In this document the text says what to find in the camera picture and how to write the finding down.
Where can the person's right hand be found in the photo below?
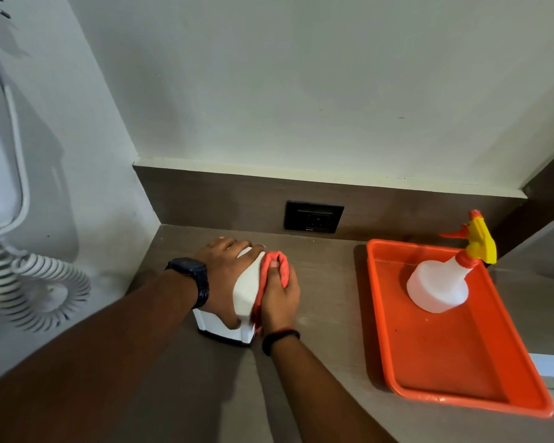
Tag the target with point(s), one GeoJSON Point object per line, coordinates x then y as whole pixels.
{"type": "Point", "coordinates": [280, 302]}

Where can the person's left hand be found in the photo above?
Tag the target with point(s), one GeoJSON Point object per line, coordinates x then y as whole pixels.
{"type": "Point", "coordinates": [219, 276]}

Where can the person's right thumb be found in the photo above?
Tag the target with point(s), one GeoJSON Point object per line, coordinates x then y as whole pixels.
{"type": "Point", "coordinates": [273, 275]}

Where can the person's left thumb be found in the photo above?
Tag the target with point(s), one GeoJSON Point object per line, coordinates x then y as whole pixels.
{"type": "Point", "coordinates": [230, 316]}

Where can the orange cleaning cloth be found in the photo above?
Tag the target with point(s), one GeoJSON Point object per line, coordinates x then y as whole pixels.
{"type": "Point", "coordinates": [279, 262]}

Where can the white box with black base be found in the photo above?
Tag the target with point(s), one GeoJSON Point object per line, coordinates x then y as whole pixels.
{"type": "Point", "coordinates": [247, 290]}

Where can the person's right forearm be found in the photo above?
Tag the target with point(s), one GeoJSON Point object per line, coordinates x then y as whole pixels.
{"type": "Point", "coordinates": [318, 392]}

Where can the person's left forearm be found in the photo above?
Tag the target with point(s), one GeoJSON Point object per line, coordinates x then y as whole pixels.
{"type": "Point", "coordinates": [97, 359]}

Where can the black and red wristband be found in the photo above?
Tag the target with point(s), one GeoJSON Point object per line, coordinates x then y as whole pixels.
{"type": "Point", "coordinates": [279, 335]}

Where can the black smartwatch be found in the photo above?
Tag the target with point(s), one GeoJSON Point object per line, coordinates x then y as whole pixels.
{"type": "Point", "coordinates": [191, 272]}

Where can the brown wooden backsplash panel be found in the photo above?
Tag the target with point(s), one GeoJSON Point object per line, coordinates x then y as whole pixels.
{"type": "Point", "coordinates": [212, 200]}

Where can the white spray bottle yellow trigger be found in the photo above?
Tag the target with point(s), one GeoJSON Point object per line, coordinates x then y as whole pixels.
{"type": "Point", "coordinates": [436, 286]}

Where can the orange plastic tray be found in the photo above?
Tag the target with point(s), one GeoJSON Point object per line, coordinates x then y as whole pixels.
{"type": "Point", "coordinates": [448, 359]}

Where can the black wall socket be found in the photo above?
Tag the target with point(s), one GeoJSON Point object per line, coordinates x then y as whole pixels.
{"type": "Point", "coordinates": [313, 217]}

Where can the white wall-mounted hair dryer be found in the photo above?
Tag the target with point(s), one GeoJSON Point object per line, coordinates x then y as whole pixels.
{"type": "Point", "coordinates": [0, 179]}

